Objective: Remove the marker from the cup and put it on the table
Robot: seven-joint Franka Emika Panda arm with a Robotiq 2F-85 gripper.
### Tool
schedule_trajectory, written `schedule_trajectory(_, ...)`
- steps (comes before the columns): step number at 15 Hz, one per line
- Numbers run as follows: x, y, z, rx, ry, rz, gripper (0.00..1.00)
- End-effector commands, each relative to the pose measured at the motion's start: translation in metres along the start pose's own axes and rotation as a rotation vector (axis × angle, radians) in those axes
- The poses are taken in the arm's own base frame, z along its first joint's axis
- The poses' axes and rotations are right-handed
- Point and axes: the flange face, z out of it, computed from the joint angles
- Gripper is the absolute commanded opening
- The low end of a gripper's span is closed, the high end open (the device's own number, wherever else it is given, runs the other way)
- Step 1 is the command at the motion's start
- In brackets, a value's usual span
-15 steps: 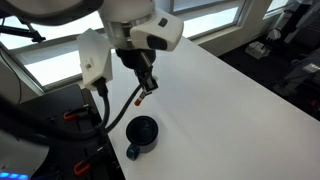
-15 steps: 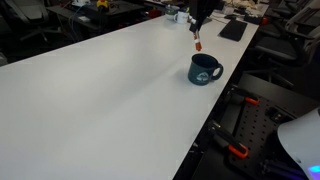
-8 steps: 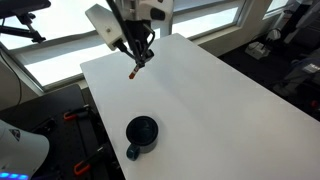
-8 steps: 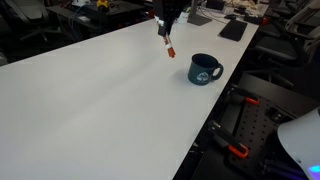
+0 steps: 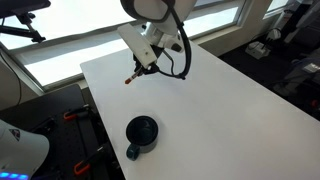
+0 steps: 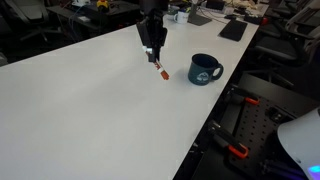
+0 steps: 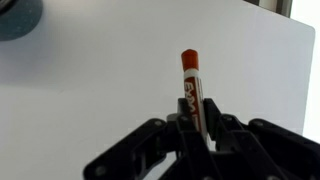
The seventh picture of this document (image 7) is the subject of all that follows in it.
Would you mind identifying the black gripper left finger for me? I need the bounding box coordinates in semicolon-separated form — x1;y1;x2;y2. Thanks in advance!
83;98;214;180

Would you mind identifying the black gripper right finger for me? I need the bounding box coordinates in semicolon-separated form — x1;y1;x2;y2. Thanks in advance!
203;98;320;180

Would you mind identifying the red whiteboard marker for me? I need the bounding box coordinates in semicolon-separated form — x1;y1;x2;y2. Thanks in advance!
180;48;211;148

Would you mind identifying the dark teal ceramic mug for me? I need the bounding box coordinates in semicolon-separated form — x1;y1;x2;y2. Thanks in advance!
0;0;44;42

